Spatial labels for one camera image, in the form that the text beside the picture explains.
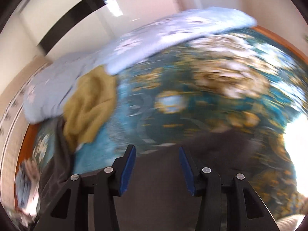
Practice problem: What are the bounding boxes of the beige quilted headboard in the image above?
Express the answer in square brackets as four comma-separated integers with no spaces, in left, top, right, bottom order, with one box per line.
[0,55,51,212]

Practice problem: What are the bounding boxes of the light blue floral duvet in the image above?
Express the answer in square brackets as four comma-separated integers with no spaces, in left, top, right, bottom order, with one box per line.
[23,7,257,124]

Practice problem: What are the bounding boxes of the folded pink fluffy garment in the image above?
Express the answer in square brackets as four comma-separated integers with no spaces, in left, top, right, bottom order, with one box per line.
[15,159,40,217]

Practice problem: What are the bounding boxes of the mustard knit sweater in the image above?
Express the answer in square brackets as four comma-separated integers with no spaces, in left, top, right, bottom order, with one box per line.
[63,66,117,153]

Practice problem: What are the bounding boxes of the wooden bed frame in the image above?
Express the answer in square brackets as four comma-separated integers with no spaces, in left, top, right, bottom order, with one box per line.
[14,124,40,210]

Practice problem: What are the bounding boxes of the dark grey sweatpants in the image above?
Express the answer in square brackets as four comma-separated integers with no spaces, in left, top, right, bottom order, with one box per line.
[37,117,263,231]

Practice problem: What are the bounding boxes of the teal floral bed blanket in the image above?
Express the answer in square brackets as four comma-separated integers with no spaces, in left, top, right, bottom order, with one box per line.
[31,27,308,222]

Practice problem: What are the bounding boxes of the white black sliding wardrobe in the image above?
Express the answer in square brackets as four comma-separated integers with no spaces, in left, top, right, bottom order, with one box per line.
[20,0,180,59]

